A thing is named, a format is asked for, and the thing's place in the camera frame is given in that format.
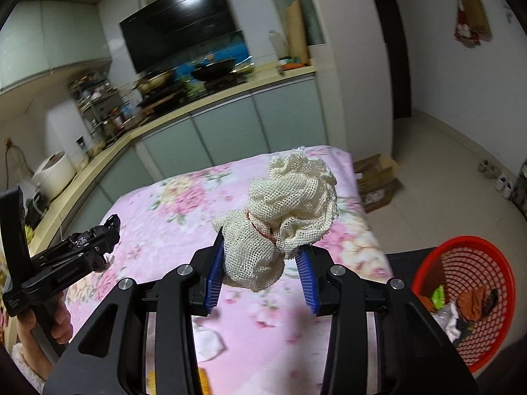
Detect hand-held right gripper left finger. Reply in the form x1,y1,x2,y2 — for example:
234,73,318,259
43,225,226,395

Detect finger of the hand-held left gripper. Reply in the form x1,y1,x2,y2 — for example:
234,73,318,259
69,214,122,256

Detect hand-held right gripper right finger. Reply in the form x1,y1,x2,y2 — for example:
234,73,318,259
295,246,480,395

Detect white mesh cloth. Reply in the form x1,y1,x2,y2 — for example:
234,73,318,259
211,146,340,295

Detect black and orange cloth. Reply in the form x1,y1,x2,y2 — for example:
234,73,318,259
457,288,500,322

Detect red plastic mesh basket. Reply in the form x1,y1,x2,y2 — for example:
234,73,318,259
412,236,516,373

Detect person's left forearm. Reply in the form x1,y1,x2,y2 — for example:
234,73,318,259
12,343,56,394

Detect person's left hand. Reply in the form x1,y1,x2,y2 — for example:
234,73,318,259
16,292,73,363

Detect pink floral tablecloth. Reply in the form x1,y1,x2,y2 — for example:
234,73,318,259
62,145,392,395

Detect white crumpled tissue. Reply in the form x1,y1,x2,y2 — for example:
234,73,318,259
195,326,226,363

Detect white rice cooker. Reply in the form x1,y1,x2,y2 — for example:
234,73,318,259
32,151,77,201

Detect dark seat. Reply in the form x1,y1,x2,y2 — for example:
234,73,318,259
387,249,438,282

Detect open cardboard box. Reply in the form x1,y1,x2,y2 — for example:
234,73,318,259
353,154,405,215

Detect metal spice rack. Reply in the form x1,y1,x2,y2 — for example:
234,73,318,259
68,76,129,143

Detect light green wrapper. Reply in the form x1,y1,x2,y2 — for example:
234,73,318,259
430,286,448,312

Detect beige kitchen countertop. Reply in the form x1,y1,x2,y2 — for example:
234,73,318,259
25,64,318,235

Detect clear crumpled plastic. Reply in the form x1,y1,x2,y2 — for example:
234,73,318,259
432,302,467,343

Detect grey kitchen base cabinets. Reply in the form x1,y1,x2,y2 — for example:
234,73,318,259
99,76,330,200

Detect gold pan with lid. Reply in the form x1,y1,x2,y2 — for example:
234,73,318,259
136,72,176,94

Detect gas stove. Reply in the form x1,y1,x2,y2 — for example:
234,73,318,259
202,72,253,90

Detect black wok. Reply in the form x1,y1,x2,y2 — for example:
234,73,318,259
190,58,238,84

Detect black range hood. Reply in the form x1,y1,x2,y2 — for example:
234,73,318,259
119,0,244,75

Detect white slipper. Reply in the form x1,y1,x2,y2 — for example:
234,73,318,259
496,174,516,195

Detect white plastic bottle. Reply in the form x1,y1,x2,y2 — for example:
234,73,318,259
269,29,289,61

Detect wooden cutting board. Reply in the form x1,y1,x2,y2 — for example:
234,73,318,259
286,0,310,66

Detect grey kitchen wall cabinets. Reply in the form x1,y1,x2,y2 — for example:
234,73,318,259
0,0,113,92

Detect dark door frame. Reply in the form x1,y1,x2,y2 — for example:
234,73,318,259
362,0,413,121

